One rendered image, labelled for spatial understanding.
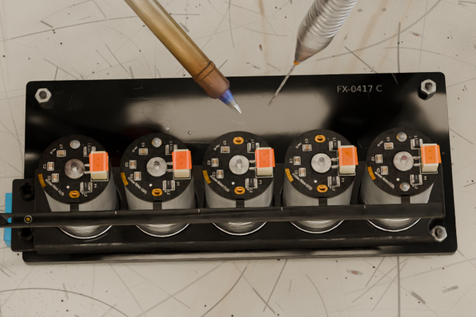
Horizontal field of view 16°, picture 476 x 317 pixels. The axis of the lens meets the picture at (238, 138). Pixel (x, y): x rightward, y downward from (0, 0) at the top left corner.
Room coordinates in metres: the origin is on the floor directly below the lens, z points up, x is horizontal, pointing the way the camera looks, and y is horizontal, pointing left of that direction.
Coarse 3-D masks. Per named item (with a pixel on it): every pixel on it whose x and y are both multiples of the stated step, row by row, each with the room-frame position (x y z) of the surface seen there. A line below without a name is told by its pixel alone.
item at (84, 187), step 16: (64, 144) 0.19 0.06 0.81; (80, 144) 0.19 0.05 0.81; (96, 144) 0.19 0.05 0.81; (48, 160) 0.19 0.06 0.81; (64, 160) 0.19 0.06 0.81; (80, 160) 0.19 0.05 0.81; (48, 176) 0.18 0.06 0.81; (64, 176) 0.18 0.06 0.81; (48, 192) 0.17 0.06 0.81; (64, 192) 0.17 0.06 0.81; (80, 192) 0.17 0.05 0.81; (96, 192) 0.17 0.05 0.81
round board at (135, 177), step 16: (144, 144) 0.19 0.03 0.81; (176, 144) 0.19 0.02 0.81; (128, 160) 0.19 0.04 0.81; (144, 160) 0.19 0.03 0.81; (192, 160) 0.19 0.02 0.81; (128, 176) 0.18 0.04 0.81; (144, 176) 0.18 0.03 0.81; (192, 176) 0.18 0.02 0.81; (144, 192) 0.17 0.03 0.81; (176, 192) 0.17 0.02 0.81
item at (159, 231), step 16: (160, 160) 0.19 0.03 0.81; (160, 176) 0.18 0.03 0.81; (128, 192) 0.18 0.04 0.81; (192, 192) 0.18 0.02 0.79; (144, 208) 0.17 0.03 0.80; (176, 208) 0.17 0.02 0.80; (192, 208) 0.18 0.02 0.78; (144, 224) 0.17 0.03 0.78; (160, 224) 0.17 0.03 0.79; (176, 224) 0.17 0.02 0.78
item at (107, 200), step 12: (84, 168) 0.18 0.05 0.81; (72, 192) 0.17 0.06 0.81; (108, 192) 0.18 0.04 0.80; (60, 204) 0.17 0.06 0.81; (84, 204) 0.17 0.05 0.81; (96, 204) 0.17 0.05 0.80; (108, 204) 0.18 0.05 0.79; (60, 228) 0.17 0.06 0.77; (72, 228) 0.17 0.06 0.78; (84, 228) 0.17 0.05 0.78; (96, 228) 0.17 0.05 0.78; (108, 228) 0.17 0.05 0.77
